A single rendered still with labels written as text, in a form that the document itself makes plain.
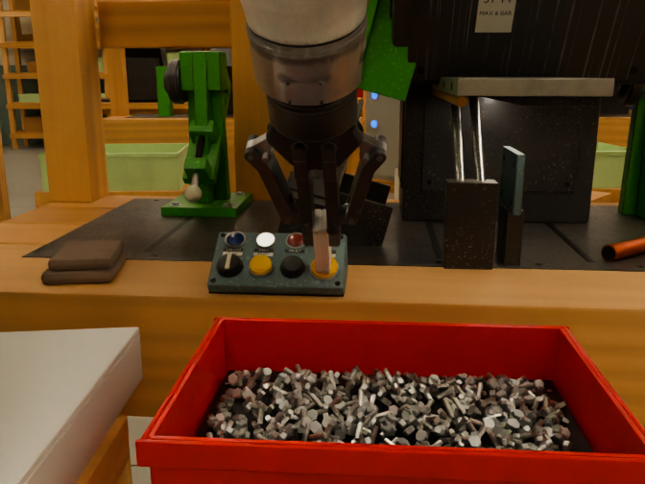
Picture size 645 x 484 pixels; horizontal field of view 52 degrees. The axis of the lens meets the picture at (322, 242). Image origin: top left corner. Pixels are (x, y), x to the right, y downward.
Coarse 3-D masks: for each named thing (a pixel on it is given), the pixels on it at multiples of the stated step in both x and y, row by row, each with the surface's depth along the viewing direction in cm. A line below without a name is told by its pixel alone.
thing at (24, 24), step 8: (16, 0) 1019; (24, 0) 1020; (16, 8) 1022; (24, 8) 1022; (24, 24) 1028; (24, 32) 1031; (32, 32) 1031; (24, 40) 1034; (32, 40) 1035; (24, 48) 1037; (32, 48) 1037
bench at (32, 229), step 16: (48, 208) 128; (64, 208) 128; (80, 208) 128; (96, 208) 128; (112, 208) 128; (0, 224) 115; (16, 224) 115; (32, 224) 115; (48, 224) 115; (64, 224) 115; (80, 224) 116; (0, 240) 104; (16, 240) 104; (32, 240) 104; (48, 240) 104; (16, 256) 95; (128, 464) 156; (128, 480) 157
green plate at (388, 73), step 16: (384, 0) 86; (368, 16) 85; (384, 16) 86; (368, 32) 86; (384, 32) 87; (368, 48) 87; (384, 48) 87; (400, 48) 87; (368, 64) 88; (384, 64) 88; (400, 64) 87; (416, 64) 87; (368, 80) 88; (384, 80) 88; (400, 80) 88; (400, 96) 88
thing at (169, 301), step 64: (0, 256) 87; (0, 320) 74; (64, 320) 74; (128, 320) 73; (192, 320) 73; (384, 320) 71; (448, 320) 70; (512, 320) 70; (576, 320) 69; (640, 320) 68; (640, 384) 70
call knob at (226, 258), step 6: (222, 258) 73; (228, 258) 72; (234, 258) 72; (222, 264) 72; (228, 264) 72; (234, 264) 72; (240, 264) 72; (222, 270) 72; (228, 270) 72; (234, 270) 72
